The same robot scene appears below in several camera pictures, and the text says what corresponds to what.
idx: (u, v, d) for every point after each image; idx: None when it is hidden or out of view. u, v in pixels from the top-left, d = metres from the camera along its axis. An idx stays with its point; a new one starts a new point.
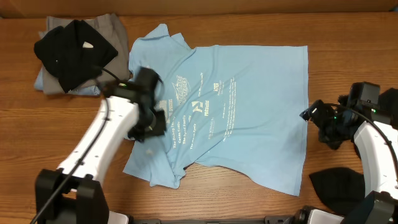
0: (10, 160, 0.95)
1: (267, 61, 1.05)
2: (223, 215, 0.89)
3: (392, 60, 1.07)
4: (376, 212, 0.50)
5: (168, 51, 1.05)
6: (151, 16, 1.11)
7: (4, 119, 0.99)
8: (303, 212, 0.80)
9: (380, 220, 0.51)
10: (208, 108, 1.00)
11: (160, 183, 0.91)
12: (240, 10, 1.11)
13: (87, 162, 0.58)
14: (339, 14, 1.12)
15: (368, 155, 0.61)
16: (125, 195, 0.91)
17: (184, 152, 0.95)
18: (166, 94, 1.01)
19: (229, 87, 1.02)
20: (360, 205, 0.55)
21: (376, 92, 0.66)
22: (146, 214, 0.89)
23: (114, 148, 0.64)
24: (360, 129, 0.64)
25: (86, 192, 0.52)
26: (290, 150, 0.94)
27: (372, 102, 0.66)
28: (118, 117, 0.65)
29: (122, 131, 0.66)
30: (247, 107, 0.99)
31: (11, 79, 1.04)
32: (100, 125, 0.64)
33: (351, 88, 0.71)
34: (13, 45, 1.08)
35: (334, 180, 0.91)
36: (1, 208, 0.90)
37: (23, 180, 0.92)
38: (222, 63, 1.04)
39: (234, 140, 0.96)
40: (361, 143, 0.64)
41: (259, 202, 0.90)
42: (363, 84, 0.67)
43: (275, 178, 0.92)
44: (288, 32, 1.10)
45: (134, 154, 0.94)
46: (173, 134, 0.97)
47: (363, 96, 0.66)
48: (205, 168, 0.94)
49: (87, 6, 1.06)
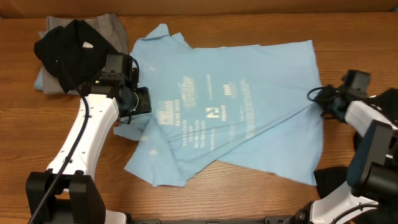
0: (9, 160, 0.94)
1: (275, 61, 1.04)
2: (223, 215, 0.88)
3: (392, 60, 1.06)
4: (379, 134, 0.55)
5: (170, 50, 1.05)
6: (151, 17, 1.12)
7: (3, 119, 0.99)
8: (301, 211, 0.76)
9: (382, 145, 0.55)
10: (223, 112, 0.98)
11: (170, 182, 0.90)
12: (240, 10, 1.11)
13: (76, 160, 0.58)
14: (338, 14, 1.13)
15: (360, 116, 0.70)
16: (125, 195, 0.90)
17: (194, 153, 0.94)
18: (172, 94, 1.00)
19: (241, 88, 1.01)
20: (363, 144, 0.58)
21: (366, 80, 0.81)
22: (145, 214, 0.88)
23: (98, 143, 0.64)
24: (350, 107, 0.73)
25: (78, 187, 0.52)
26: (305, 142, 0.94)
27: (360, 90, 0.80)
28: (98, 113, 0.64)
29: (104, 127, 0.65)
30: (259, 107, 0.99)
31: (11, 79, 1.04)
32: (81, 122, 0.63)
33: (346, 76, 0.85)
34: (13, 45, 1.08)
35: (336, 179, 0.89)
36: (1, 208, 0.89)
37: (23, 180, 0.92)
38: (231, 63, 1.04)
39: (245, 142, 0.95)
40: (353, 117, 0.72)
41: (260, 202, 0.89)
42: (356, 74, 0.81)
43: (295, 171, 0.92)
44: (288, 32, 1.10)
45: (138, 154, 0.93)
46: (183, 134, 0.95)
47: (355, 84, 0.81)
48: (219, 164, 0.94)
49: (87, 6, 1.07)
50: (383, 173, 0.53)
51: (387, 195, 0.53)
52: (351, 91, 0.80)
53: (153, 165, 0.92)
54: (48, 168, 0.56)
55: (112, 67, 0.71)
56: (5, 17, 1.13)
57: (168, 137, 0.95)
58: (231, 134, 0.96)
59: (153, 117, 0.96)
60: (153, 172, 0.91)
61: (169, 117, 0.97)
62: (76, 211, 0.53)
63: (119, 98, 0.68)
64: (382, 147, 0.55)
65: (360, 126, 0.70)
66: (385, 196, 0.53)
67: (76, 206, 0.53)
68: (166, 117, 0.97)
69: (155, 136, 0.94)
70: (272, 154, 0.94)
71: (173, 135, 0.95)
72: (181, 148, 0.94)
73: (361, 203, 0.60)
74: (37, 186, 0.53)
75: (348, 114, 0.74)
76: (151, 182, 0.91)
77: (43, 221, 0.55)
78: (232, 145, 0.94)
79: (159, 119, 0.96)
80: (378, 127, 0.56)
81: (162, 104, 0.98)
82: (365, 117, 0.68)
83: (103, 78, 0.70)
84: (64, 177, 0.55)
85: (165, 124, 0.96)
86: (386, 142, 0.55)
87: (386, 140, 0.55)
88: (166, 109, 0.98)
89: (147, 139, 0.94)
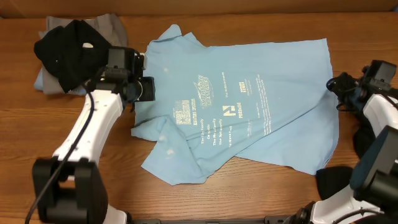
0: (9, 160, 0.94)
1: (287, 60, 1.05)
2: (223, 215, 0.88)
3: (392, 60, 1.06)
4: (391, 140, 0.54)
5: (183, 50, 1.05)
6: (152, 17, 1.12)
7: (3, 119, 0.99)
8: (303, 210, 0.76)
9: (393, 150, 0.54)
10: (240, 109, 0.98)
11: (191, 180, 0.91)
12: (240, 10, 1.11)
13: (81, 147, 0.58)
14: (338, 14, 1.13)
15: (378, 114, 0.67)
16: (125, 195, 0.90)
17: (214, 150, 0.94)
18: (188, 94, 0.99)
19: (256, 85, 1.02)
20: (373, 146, 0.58)
21: (392, 73, 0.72)
22: (145, 214, 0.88)
23: (103, 136, 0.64)
24: (369, 100, 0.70)
25: (83, 172, 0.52)
26: (321, 137, 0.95)
27: (384, 82, 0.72)
28: (103, 107, 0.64)
29: (108, 121, 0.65)
30: (276, 104, 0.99)
31: (11, 79, 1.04)
32: (86, 115, 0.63)
33: (369, 66, 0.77)
34: (13, 45, 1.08)
35: (337, 178, 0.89)
36: (1, 207, 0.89)
37: (23, 180, 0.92)
38: (243, 62, 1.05)
39: (262, 139, 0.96)
40: (371, 112, 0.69)
41: (260, 202, 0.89)
42: (381, 64, 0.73)
43: (313, 165, 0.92)
44: (288, 32, 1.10)
45: (155, 152, 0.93)
46: (202, 133, 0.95)
47: (378, 75, 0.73)
48: (236, 160, 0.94)
49: (87, 6, 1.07)
50: (388, 180, 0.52)
51: (389, 200, 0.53)
52: (373, 83, 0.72)
53: (172, 164, 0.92)
54: (54, 155, 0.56)
55: (114, 61, 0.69)
56: (5, 17, 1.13)
57: (186, 136, 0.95)
58: (249, 131, 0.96)
59: (170, 116, 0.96)
60: (172, 172, 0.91)
61: (186, 116, 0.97)
62: (81, 196, 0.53)
63: (123, 95, 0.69)
64: (393, 152, 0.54)
65: (376, 122, 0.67)
66: (388, 201, 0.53)
67: (81, 191, 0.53)
68: (183, 117, 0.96)
69: (173, 136, 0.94)
70: (291, 152, 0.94)
71: (191, 134, 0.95)
72: (200, 146, 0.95)
73: (362, 208, 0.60)
74: (44, 170, 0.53)
75: (366, 107, 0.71)
76: (169, 181, 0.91)
77: (46, 206, 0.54)
78: (250, 141, 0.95)
79: (175, 119, 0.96)
80: (389, 132, 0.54)
81: (178, 104, 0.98)
82: (381, 115, 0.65)
83: (107, 73, 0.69)
84: (69, 163, 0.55)
85: (183, 123, 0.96)
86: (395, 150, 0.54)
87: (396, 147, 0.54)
88: (183, 109, 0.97)
89: (165, 139, 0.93)
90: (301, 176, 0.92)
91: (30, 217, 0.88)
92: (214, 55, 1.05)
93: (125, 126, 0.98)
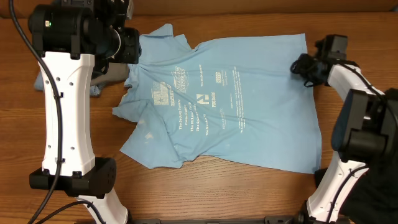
0: (9, 160, 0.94)
1: (268, 51, 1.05)
2: (223, 215, 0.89)
3: (392, 60, 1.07)
4: (356, 102, 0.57)
5: (166, 42, 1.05)
6: (152, 17, 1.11)
7: (3, 119, 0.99)
8: (300, 213, 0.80)
9: (360, 110, 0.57)
10: (214, 98, 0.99)
11: (163, 164, 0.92)
12: (240, 10, 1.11)
13: (68, 157, 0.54)
14: (339, 14, 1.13)
15: (340, 81, 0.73)
16: (125, 195, 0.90)
17: (191, 137, 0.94)
18: (166, 79, 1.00)
19: (232, 77, 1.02)
20: (342, 111, 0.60)
21: (344, 44, 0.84)
22: (146, 214, 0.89)
23: (84, 109, 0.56)
24: (332, 72, 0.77)
25: (81, 185, 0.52)
26: (307, 137, 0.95)
27: (340, 52, 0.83)
28: (69, 86, 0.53)
29: (85, 86, 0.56)
30: (250, 96, 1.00)
31: (11, 79, 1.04)
32: (52, 90, 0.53)
33: (324, 40, 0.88)
34: (13, 45, 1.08)
35: None
36: (2, 207, 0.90)
37: (23, 180, 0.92)
38: (221, 53, 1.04)
39: (240, 133, 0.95)
40: (336, 83, 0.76)
41: (259, 202, 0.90)
42: (334, 37, 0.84)
43: (305, 163, 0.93)
44: (288, 32, 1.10)
45: (134, 134, 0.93)
46: (180, 119, 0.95)
47: (334, 47, 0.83)
48: (229, 163, 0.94)
49: None
50: (360, 135, 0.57)
51: (367, 153, 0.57)
52: (331, 54, 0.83)
53: (150, 149, 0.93)
54: (44, 170, 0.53)
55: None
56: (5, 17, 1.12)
57: (165, 120, 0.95)
58: (223, 122, 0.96)
59: (151, 101, 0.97)
60: (151, 155, 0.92)
61: (165, 97, 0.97)
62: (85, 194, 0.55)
63: (84, 35, 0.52)
64: (360, 109, 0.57)
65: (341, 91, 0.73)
66: (367, 155, 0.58)
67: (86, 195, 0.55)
68: (161, 98, 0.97)
69: (151, 120, 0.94)
70: (274, 145, 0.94)
71: (168, 114, 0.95)
72: (178, 131, 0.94)
73: (351, 170, 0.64)
74: (43, 176, 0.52)
75: (331, 77, 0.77)
76: (147, 165, 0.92)
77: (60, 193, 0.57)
78: (228, 133, 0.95)
79: (154, 99, 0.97)
80: (355, 94, 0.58)
81: (157, 84, 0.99)
82: (344, 83, 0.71)
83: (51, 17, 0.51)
84: (63, 178, 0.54)
85: (160, 104, 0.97)
86: (362, 109, 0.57)
87: (360, 112, 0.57)
88: (161, 89, 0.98)
89: (143, 123, 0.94)
90: (300, 177, 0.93)
91: (30, 217, 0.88)
92: (197, 50, 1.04)
93: (125, 126, 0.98)
